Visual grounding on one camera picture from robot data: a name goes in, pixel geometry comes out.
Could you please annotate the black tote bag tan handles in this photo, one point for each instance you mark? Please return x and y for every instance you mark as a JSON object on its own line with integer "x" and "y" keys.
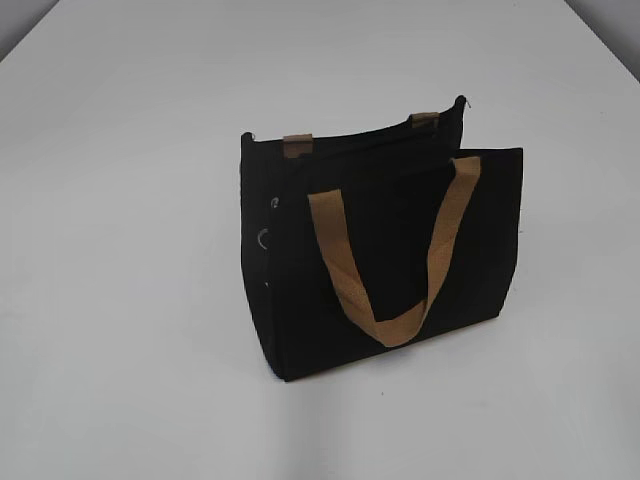
{"x": 355, "y": 245}

